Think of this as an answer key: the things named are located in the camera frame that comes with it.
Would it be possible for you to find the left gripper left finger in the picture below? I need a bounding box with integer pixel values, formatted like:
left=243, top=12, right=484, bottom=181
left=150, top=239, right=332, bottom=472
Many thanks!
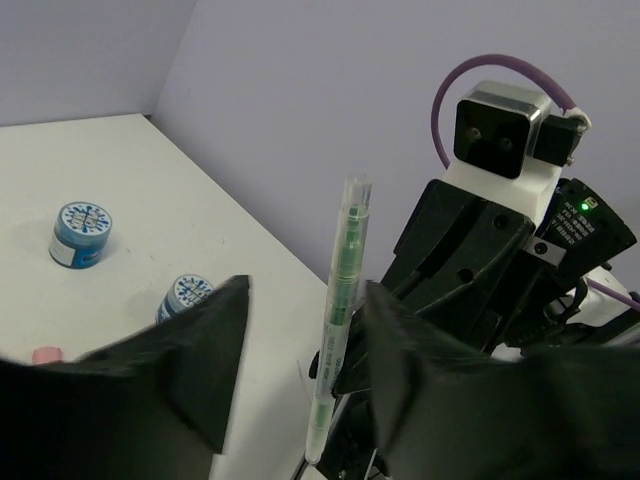
left=1, top=275, right=250, bottom=479

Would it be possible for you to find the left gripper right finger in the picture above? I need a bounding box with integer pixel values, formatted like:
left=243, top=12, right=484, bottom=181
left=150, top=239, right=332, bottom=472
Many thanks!
left=364, top=282, right=639, bottom=479

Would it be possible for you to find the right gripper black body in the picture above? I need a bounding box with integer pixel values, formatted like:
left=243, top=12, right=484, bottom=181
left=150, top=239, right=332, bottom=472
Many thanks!
left=309, top=178, right=539, bottom=480

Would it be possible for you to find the green highlighter pen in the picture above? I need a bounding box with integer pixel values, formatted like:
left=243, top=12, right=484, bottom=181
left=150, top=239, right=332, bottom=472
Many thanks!
left=305, top=176, right=372, bottom=465

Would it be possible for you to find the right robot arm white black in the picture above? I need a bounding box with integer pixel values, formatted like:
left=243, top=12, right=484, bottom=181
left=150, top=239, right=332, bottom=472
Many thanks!
left=317, top=177, right=639, bottom=479

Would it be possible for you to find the blue paint jar near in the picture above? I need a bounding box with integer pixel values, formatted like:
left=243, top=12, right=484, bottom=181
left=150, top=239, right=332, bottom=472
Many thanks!
left=155, top=274, right=215, bottom=324

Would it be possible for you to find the blue paint jar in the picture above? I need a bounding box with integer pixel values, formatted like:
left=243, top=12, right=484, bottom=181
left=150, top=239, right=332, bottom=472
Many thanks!
left=155, top=274, right=215, bottom=324
left=48, top=202, right=113, bottom=270

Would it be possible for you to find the pink plastic case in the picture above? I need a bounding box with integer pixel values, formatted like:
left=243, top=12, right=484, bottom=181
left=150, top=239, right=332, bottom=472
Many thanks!
left=31, top=346, right=64, bottom=365

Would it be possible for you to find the blue paint jar far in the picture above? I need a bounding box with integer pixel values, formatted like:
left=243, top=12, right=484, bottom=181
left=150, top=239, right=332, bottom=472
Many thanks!
left=48, top=202, right=113, bottom=270

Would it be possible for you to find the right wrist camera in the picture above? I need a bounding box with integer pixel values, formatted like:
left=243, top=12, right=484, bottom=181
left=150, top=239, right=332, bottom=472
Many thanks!
left=443, top=81, right=591, bottom=225

